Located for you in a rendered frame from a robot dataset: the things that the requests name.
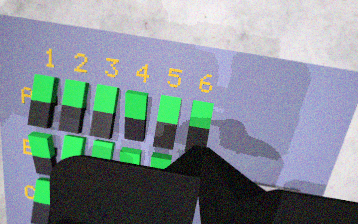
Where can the grey switch panel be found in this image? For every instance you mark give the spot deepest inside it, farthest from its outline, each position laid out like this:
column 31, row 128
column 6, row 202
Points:
column 67, row 91

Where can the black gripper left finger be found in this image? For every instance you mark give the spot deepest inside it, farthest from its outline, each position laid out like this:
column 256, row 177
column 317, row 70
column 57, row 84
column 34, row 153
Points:
column 102, row 191

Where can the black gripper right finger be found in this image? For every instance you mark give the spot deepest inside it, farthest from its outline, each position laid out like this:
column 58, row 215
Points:
column 227, row 196

